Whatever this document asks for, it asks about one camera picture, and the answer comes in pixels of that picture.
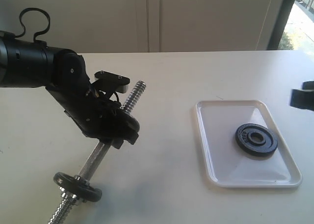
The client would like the chrome star collar nut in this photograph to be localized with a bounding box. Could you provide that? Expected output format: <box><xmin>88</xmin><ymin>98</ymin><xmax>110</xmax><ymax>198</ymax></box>
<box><xmin>59</xmin><ymin>187</ymin><xmax>82</xmax><ymax>206</ymax></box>

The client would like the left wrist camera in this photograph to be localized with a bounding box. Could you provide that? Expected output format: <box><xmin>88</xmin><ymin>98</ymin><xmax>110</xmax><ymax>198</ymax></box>
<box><xmin>92</xmin><ymin>71</ymin><xmax>131</xmax><ymax>93</ymax></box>

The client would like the dark grey weight plate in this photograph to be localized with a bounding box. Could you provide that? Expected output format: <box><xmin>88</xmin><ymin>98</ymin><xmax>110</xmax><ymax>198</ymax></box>
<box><xmin>235</xmin><ymin>123</ymin><xmax>278</xmax><ymax>157</ymax></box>

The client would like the white plastic tray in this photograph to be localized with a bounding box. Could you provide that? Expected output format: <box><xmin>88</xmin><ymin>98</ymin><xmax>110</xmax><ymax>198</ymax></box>
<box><xmin>196</xmin><ymin>100</ymin><xmax>302</xmax><ymax>188</ymax></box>

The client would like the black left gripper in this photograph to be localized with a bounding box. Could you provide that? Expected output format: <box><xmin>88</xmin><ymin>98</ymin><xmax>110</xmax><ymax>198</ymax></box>
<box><xmin>46</xmin><ymin>83</ymin><xmax>139</xmax><ymax>149</ymax></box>

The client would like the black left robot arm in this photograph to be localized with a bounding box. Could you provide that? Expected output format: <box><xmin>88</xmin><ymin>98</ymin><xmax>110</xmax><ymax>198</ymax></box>
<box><xmin>0</xmin><ymin>32</ymin><xmax>140</xmax><ymax>148</ymax></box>

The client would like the black weight plate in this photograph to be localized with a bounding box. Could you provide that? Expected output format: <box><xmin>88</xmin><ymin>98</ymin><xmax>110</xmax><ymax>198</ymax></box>
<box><xmin>53</xmin><ymin>172</ymin><xmax>102</xmax><ymax>202</ymax></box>
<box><xmin>121</xmin><ymin>110</ymin><xmax>140</xmax><ymax>133</ymax></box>

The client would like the chrome threaded dumbbell bar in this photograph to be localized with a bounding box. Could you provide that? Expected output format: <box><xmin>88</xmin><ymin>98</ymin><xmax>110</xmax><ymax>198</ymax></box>
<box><xmin>48</xmin><ymin>81</ymin><xmax>146</xmax><ymax>224</ymax></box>

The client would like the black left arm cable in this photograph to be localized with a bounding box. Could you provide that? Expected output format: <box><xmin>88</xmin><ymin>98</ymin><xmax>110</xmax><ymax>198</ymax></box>
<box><xmin>13</xmin><ymin>7</ymin><xmax>51</xmax><ymax>42</ymax></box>

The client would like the dark window frame post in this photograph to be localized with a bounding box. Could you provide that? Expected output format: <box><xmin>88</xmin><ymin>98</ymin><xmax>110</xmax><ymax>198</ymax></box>
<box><xmin>266</xmin><ymin>0</ymin><xmax>295</xmax><ymax>51</ymax></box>

